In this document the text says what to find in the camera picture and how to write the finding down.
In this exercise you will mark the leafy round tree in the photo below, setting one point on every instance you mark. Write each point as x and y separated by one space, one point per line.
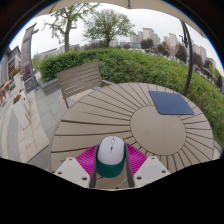
108 23

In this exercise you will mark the white planter box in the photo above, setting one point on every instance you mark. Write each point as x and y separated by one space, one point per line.
20 113

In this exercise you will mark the sparse thin-trunk tree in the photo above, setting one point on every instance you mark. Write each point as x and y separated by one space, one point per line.
66 40

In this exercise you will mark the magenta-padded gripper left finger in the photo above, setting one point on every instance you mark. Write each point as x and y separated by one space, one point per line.
71 171

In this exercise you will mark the dark curved parasol pole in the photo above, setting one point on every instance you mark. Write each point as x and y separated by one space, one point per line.
190 60

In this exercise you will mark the blue mouse pad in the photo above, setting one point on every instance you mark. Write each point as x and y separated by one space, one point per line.
170 102

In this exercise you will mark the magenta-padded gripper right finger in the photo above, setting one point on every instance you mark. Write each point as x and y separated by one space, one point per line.
150 170

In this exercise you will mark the dark sign pillar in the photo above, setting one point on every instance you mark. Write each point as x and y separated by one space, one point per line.
26 50

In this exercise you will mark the distant apartment buildings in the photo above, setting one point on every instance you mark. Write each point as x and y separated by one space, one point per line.
148 33

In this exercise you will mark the beige parasol canopy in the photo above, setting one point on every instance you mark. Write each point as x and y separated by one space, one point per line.
100 3

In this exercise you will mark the slatted wooden chair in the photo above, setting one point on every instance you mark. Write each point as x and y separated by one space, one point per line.
78 78

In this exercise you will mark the white and teal computer mouse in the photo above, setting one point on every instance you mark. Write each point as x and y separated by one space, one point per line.
111 153

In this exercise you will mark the green hedge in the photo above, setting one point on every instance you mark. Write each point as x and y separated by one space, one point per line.
133 65

